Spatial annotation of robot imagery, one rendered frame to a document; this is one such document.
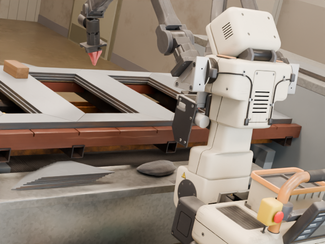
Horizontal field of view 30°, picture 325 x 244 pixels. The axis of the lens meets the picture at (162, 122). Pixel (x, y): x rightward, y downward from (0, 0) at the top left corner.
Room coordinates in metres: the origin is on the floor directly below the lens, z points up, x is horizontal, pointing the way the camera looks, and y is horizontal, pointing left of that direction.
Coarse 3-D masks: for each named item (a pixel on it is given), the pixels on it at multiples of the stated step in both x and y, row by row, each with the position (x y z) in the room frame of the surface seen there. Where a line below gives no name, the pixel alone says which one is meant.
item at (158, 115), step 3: (147, 114) 2.43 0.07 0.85; (150, 114) 2.44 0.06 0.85; (153, 114) 2.45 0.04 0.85; (156, 114) 2.46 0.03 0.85; (159, 114) 2.47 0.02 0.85; (162, 114) 2.48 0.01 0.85; (165, 114) 2.49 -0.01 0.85; (168, 114) 2.50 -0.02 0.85; (171, 114) 2.51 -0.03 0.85; (159, 117) 2.42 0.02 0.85; (162, 117) 2.43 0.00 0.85; (165, 117) 2.44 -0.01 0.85; (168, 117) 2.45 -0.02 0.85; (171, 117) 2.46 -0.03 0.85
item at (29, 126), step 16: (64, 80) 2.80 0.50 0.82; (80, 80) 2.80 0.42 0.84; (128, 80) 3.05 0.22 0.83; (144, 80) 3.11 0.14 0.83; (16, 96) 2.31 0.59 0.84; (112, 96) 2.59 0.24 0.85; (176, 96) 2.94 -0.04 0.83; (32, 112) 2.19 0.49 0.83; (128, 112) 2.47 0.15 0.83; (0, 128) 1.94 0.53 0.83; (16, 128) 1.98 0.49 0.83; (32, 128) 2.02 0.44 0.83; (48, 128) 2.06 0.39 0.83
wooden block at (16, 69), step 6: (6, 60) 2.61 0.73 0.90; (12, 60) 2.64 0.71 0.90; (6, 66) 2.59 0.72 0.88; (12, 66) 2.56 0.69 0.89; (18, 66) 2.55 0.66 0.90; (24, 66) 2.57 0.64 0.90; (6, 72) 2.59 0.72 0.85; (12, 72) 2.55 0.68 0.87; (18, 72) 2.53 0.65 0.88; (24, 72) 2.55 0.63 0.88
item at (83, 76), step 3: (78, 75) 2.83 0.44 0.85; (81, 75) 2.85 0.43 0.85; (84, 75) 2.86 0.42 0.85; (87, 75) 2.87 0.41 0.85; (90, 75) 2.89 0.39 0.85; (93, 75) 2.90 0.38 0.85; (96, 75) 2.91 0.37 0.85; (99, 75) 2.93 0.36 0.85; (102, 75) 2.94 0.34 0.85; (105, 75) 2.96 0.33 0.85; (87, 78) 2.81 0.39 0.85; (90, 78) 2.82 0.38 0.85; (93, 78) 2.83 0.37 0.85; (96, 78) 2.85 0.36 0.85; (99, 78) 2.86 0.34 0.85; (102, 78) 2.87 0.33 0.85; (105, 78) 2.89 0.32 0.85; (108, 78) 2.90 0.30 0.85; (111, 78) 2.91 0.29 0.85
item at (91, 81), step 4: (88, 80) 2.77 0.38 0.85; (92, 80) 2.79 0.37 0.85; (96, 80) 2.81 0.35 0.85; (100, 80) 2.82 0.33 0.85; (104, 80) 2.84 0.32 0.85; (108, 80) 2.86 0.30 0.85; (112, 80) 2.88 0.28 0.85; (116, 80) 2.90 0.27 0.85; (116, 84) 2.82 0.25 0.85; (120, 84) 2.84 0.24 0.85
